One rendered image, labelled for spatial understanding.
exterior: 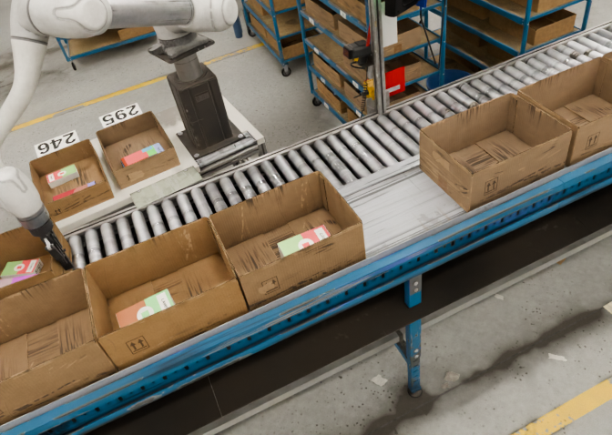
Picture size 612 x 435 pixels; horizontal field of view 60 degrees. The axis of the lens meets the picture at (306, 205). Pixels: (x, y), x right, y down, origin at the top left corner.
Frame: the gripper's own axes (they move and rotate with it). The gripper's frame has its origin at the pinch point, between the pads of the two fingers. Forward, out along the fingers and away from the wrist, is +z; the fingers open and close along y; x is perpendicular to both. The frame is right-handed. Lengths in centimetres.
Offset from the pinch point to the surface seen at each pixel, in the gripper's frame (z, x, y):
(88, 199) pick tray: 6.2, -10.7, 39.6
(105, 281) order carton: -10.8, -14.6, -29.4
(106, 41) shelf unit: 72, -40, 374
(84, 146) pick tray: 3, -14, 78
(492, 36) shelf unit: 32, -256, 86
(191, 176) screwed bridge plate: 10, -54, 34
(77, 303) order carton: -6.7, -4.4, -29.4
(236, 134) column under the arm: 10, -81, 52
